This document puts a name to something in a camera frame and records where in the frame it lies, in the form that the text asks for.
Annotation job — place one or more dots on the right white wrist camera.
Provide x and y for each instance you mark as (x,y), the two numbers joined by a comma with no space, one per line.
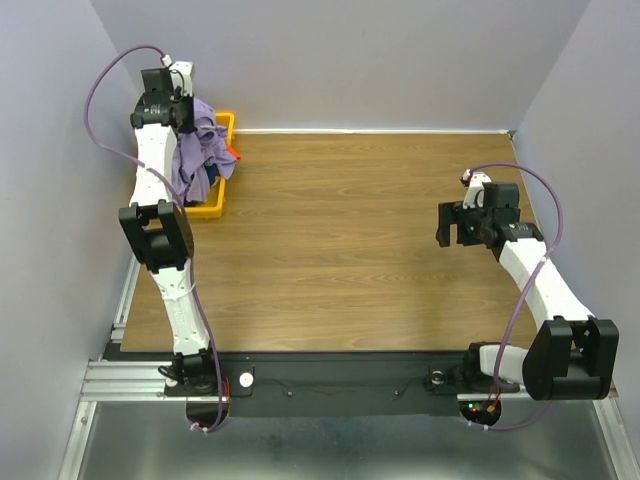
(474,182)

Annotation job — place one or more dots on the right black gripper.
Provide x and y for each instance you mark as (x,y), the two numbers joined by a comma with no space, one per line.
(453,212)

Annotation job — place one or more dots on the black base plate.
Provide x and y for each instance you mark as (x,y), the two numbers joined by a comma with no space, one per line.
(330,384)

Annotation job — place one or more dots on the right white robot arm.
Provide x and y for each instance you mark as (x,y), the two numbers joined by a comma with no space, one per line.
(573,354)

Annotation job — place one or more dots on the navy blue t shirt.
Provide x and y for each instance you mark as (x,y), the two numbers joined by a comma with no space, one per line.
(199,199)

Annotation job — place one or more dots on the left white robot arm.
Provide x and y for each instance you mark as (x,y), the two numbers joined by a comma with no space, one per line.
(156,225)

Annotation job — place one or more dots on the aluminium frame rail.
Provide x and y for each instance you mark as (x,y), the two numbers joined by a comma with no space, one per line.
(122,381)

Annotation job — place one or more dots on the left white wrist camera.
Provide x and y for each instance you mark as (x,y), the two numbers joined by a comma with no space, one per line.
(182,73)

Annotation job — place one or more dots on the orange t shirt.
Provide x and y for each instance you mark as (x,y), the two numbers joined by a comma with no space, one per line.
(235,152)

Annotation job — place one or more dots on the lavender t shirt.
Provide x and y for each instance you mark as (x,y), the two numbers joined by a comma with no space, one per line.
(207,145)

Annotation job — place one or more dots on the yellow plastic bin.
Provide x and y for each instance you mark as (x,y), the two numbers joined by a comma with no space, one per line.
(156,145)

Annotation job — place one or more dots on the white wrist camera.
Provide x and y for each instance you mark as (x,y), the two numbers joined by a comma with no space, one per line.
(182,73)
(474,182)

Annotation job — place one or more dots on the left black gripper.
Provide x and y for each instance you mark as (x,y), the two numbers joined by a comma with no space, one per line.
(188,125)

